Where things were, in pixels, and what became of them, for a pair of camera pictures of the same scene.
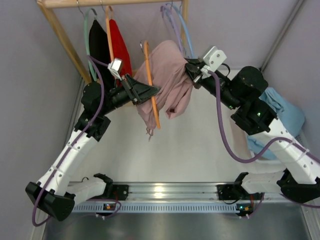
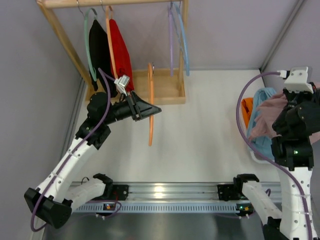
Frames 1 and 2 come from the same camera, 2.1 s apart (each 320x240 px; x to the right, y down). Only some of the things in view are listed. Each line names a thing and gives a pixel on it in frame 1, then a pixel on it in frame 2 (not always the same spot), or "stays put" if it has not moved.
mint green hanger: (86, 18) stays put
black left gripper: (131, 90) → (135, 106)
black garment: (98, 49) stays put
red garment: (120, 49) stays put
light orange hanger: (107, 7) stays put
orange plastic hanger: (146, 52) → (151, 96)
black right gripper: (195, 74) → (290, 97)
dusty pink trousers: (170, 73) → (268, 110)
